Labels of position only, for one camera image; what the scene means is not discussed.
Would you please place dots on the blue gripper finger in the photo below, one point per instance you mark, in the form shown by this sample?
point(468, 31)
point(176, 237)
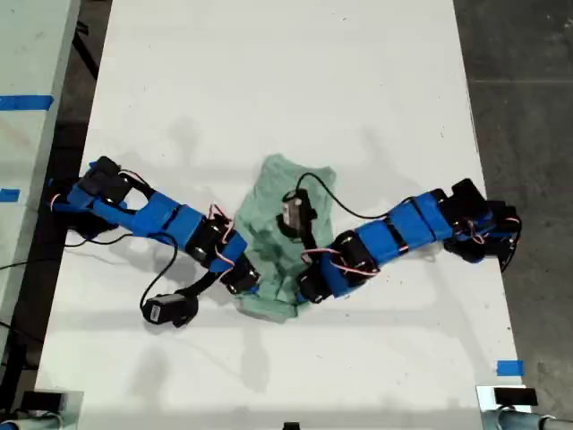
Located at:
point(253, 291)

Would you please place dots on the pale green T-shirt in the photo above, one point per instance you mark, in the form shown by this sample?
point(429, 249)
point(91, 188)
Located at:
point(264, 224)

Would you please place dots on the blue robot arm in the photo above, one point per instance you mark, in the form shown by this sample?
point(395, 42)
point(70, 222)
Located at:
point(165, 215)
point(403, 228)

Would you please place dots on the white mounting plate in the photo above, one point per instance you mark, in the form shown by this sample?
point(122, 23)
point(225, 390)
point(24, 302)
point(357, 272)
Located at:
point(485, 396)

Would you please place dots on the square blue tape patch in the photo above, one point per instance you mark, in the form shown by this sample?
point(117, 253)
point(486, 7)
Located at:
point(510, 368)

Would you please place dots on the black box on white plate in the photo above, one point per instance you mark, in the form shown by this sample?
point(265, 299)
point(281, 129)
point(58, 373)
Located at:
point(515, 396)

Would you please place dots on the black box on grey plate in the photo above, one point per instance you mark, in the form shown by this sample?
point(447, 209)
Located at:
point(42, 400)

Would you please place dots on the grey pipe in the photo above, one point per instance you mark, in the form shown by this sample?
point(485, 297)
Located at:
point(27, 423)
point(524, 421)

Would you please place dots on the black stand legs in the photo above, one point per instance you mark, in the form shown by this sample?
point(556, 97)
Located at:
point(87, 49)

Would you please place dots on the long blue tape strip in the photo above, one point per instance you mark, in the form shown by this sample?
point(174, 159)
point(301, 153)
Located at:
point(24, 102)

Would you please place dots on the pale side table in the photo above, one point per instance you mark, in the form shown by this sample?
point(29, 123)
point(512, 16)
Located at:
point(27, 45)

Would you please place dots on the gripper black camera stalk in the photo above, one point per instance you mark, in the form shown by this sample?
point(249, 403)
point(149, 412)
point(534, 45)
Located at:
point(308, 239)
point(201, 284)

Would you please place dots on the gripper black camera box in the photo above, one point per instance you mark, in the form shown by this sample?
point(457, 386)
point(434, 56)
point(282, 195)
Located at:
point(293, 210)
point(156, 310)

